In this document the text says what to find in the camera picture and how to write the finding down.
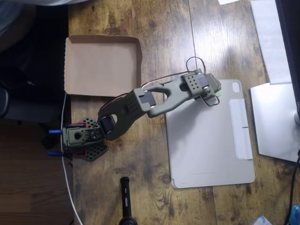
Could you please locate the brown cardboard tray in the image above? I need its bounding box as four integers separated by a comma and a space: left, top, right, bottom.
64, 34, 143, 97

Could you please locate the beige tablet folio case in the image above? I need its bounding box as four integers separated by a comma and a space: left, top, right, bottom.
164, 79, 255, 189

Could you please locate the silver monitor stand base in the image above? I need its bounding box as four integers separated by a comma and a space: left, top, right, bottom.
250, 82, 300, 163

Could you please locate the white foam sheet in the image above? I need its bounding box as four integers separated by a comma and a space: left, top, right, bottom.
250, 0, 293, 85

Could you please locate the black monitor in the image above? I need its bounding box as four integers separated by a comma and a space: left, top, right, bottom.
275, 0, 300, 113

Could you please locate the white blue packet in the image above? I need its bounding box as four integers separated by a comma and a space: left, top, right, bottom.
253, 215, 274, 225

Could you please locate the black tripod pole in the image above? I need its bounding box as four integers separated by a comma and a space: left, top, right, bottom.
118, 177, 139, 225

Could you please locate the blue round object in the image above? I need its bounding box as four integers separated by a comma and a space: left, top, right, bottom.
289, 204, 300, 225

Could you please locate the black cable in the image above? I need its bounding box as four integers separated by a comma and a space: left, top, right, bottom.
282, 149, 300, 225

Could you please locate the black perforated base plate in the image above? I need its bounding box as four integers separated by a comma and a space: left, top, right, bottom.
71, 116, 110, 162

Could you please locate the white cable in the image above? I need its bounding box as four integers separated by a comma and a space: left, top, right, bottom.
60, 92, 83, 225

